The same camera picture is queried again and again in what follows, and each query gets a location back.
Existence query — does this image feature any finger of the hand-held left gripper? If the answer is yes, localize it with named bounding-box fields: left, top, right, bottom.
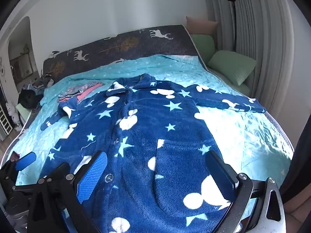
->
left=12, top=163, right=71, bottom=193
left=15, top=151, right=37, bottom=172

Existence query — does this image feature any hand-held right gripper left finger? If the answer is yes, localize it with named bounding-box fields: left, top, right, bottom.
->
left=28, top=151, right=108, bottom=233

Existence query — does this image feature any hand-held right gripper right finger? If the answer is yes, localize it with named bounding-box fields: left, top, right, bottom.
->
left=205, top=150, right=286, bottom=233

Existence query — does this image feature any blue star fleece robe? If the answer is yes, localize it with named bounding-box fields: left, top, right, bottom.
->
left=40, top=73, right=265, bottom=233

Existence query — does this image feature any pile of grey clothes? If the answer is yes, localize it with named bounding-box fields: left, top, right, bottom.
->
left=22, top=75, right=55, bottom=95

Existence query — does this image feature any light blue star quilt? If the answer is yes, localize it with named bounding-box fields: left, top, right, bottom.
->
left=0, top=54, right=295, bottom=233

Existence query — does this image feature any light green pad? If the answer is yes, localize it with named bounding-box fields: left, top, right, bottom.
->
left=17, top=103, right=31, bottom=127

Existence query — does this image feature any black bag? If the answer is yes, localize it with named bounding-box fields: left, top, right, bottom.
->
left=18, top=89, right=43, bottom=110

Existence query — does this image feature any black jacket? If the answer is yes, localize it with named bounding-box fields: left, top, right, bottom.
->
left=279, top=112, right=311, bottom=204

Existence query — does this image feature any folded pink garment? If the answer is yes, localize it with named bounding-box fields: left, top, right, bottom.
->
left=58, top=86, right=102, bottom=103

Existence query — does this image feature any green bench cushion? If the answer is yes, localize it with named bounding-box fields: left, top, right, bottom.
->
left=206, top=67, right=252, bottom=95

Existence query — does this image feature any folded floral garment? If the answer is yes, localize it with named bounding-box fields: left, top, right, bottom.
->
left=58, top=82, right=105, bottom=101

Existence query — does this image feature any large green pillow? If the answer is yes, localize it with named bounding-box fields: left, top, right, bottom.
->
left=207, top=50, right=257, bottom=86

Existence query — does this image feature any small green pillow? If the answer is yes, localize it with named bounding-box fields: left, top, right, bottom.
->
left=190, top=33, right=215, bottom=63

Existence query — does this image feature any dark deer print bedspread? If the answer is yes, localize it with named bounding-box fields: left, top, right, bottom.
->
left=42, top=25, right=209, bottom=83

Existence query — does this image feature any brown cushion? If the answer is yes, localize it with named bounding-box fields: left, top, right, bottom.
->
left=186, top=17, right=219, bottom=36

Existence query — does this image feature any grey pleated curtain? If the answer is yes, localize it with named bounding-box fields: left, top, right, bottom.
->
left=202, top=0, right=311, bottom=107

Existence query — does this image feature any black floor lamp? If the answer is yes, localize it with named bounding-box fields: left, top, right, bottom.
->
left=222, top=0, right=237, bottom=52

